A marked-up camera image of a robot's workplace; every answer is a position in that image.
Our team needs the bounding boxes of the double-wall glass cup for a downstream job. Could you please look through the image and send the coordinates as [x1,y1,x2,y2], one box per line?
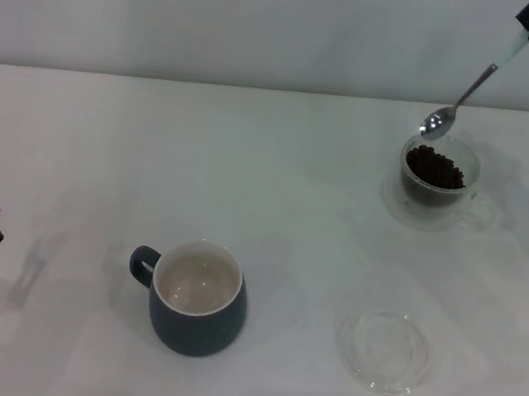
[389,128,501,234]

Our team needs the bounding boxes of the clear glass saucer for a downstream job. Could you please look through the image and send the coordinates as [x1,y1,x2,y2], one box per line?
[376,172,505,241]
[327,301,437,396]

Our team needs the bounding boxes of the coffee bean pile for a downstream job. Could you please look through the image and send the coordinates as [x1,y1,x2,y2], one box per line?
[397,141,471,212]

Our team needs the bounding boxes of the dark blue-grey ceramic mug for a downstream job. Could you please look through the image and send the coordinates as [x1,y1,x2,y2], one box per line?
[120,233,256,364]

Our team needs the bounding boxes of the steel spoon with light-blue handle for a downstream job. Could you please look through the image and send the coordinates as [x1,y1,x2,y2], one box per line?
[418,23,528,150]

